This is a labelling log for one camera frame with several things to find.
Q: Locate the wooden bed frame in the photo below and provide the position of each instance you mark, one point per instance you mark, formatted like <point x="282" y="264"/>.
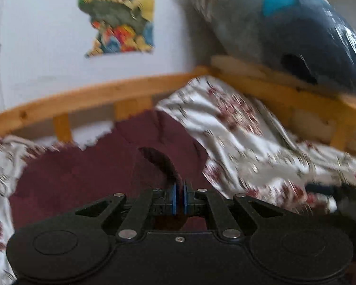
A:
<point x="77" y="93"/>

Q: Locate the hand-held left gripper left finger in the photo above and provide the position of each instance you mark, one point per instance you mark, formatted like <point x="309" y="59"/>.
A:
<point x="174" y="199"/>

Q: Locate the colourful wall poster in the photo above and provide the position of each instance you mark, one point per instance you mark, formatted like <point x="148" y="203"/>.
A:
<point x="118" y="12"/>

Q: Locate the floral satin bedspread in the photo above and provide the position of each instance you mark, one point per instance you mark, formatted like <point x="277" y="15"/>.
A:
<point x="240" y="130"/>

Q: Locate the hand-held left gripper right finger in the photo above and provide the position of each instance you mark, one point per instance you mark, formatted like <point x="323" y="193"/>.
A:
<point x="185" y="199"/>

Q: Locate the striped grey cloth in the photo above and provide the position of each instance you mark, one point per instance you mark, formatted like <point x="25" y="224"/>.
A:
<point x="204" y="3"/>

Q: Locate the maroon cloth garment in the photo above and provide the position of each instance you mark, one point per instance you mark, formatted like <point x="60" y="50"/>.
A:
<point x="92" y="169"/>

